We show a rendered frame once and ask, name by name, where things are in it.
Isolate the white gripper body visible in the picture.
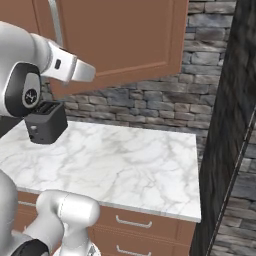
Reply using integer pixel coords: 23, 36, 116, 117
71, 58, 97, 84

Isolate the tall dark wood cabinet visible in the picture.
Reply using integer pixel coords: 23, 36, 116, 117
189, 0, 256, 256

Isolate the black toaster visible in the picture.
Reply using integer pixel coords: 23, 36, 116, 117
23, 100, 69, 146

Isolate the brown drawer front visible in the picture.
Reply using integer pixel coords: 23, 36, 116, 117
87, 228, 178, 256
95, 205, 184, 242
12, 191, 42, 234

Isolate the brown wall cabinet door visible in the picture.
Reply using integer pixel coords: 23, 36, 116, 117
32, 0, 190, 99
0, 0, 40, 34

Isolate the silver cabinet door handle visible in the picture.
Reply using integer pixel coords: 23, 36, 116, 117
47, 0, 65, 48

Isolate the silver drawer handle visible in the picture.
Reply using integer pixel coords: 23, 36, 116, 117
115, 214, 154, 230
116, 244, 153, 256
17, 200, 37, 208

